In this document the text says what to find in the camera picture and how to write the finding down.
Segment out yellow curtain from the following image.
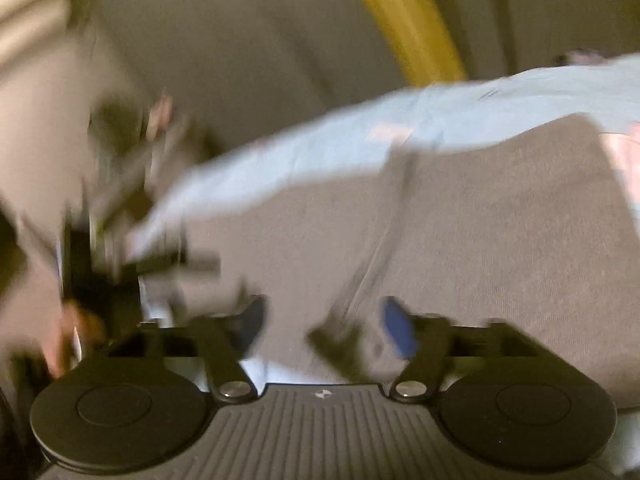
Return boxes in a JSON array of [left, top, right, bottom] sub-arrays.
[[334, 0, 470, 87]]

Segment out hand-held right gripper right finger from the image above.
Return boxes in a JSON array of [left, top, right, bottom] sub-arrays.
[[381, 296, 551, 405]]

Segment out light blue printed bedsheet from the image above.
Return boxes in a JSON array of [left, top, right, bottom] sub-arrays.
[[127, 54, 640, 261]]

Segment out purple pillow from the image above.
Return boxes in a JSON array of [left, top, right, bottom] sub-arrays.
[[554, 49, 618, 67]]

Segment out grey pants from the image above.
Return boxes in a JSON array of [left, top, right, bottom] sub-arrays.
[[135, 114, 640, 408]]

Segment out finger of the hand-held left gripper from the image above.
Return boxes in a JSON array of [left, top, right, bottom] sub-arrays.
[[95, 120, 213, 228], [125, 247, 223, 282]]

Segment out person's left hand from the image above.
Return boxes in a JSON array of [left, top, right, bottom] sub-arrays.
[[44, 300, 107, 378]]

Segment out grey curtain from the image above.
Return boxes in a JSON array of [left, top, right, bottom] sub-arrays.
[[75, 0, 416, 161], [415, 0, 640, 81]]

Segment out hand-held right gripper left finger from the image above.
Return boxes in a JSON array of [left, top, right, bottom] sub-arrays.
[[107, 294, 269, 405]]

